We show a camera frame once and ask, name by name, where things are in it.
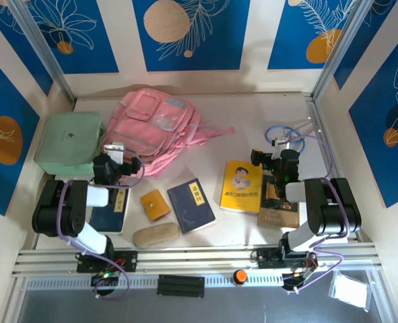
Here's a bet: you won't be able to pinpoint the navy book with yellow label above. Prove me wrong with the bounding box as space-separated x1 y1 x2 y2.
166 177 217 236
89 186 131 236

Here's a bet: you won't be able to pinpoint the aluminium side rail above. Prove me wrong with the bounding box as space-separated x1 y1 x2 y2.
305 95 363 243

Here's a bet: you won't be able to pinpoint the blue panel orange oval print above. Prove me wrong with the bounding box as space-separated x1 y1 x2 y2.
0 48 40 216

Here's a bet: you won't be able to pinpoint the aluminium frame post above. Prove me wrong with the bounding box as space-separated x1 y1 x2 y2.
311 0 378 102
8 0 77 104

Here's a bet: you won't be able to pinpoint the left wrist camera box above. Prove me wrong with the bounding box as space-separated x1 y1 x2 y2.
102 142 125 165

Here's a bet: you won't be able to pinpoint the dark brown book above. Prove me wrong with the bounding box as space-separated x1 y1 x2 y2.
257 173 302 230

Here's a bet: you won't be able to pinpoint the blue panel orange feather print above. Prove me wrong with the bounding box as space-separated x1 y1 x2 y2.
267 0 360 71

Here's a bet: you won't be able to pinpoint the black connector block green light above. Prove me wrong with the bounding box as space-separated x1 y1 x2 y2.
90 271 121 287

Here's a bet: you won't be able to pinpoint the blue coiled cable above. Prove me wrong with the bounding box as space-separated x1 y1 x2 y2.
264 124 306 155

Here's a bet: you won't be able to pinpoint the blue panel beige circle print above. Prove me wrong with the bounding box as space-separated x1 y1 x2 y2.
132 0 252 72

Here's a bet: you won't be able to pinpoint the black ribbed block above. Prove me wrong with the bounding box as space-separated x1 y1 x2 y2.
156 274 205 299

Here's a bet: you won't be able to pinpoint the pink backpack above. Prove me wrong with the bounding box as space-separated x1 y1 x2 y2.
102 87 236 179

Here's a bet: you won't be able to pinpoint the black connector block orange wires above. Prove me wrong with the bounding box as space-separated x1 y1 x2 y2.
281 268 318 291

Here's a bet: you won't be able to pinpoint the slotted metal cable tray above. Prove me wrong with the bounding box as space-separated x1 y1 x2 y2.
25 274 286 291

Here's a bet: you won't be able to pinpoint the blue panel white leaf outline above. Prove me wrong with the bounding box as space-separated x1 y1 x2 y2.
348 26 398 209

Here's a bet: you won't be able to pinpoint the blue panel white flower print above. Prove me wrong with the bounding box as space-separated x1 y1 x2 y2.
26 0 120 75

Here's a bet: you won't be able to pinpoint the aluminium front rail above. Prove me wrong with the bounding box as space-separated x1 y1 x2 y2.
11 247 383 279

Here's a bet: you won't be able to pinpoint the yellow cartoon book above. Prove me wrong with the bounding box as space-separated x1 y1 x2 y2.
218 160 264 213

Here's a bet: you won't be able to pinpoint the green fabric pouch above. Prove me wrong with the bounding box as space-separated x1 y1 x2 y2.
33 111 108 176

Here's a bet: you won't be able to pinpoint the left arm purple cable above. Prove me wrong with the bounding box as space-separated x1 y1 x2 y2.
55 153 146 301

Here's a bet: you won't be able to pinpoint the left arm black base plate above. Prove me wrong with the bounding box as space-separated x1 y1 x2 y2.
76 250 138 273

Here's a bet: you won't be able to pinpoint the beige glasses case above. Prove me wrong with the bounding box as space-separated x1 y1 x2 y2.
132 222 181 247

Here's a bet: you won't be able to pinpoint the orange emergency stop button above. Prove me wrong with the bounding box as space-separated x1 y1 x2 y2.
232 268 248 287

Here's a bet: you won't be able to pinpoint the orange card wallet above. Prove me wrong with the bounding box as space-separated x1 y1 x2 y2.
139 188 171 222

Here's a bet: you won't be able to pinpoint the clear bag with white card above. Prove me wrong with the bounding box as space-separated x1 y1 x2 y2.
328 268 371 310

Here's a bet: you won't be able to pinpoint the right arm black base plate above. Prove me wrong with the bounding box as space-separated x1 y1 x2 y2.
256 248 319 270

